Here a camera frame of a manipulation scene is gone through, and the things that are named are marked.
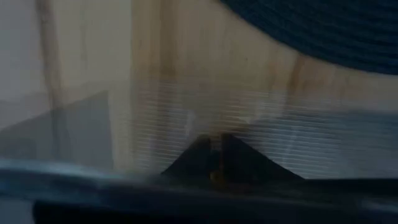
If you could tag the clear plastic rectangular container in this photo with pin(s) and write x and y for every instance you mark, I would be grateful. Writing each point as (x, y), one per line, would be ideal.
(280, 124)

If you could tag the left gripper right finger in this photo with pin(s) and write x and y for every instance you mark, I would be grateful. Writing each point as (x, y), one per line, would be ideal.
(245, 165)

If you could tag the dark blue round woven placemat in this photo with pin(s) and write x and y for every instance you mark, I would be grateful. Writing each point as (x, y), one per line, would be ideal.
(342, 28)

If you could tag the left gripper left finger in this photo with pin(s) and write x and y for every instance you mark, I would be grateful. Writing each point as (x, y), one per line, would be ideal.
(194, 165)

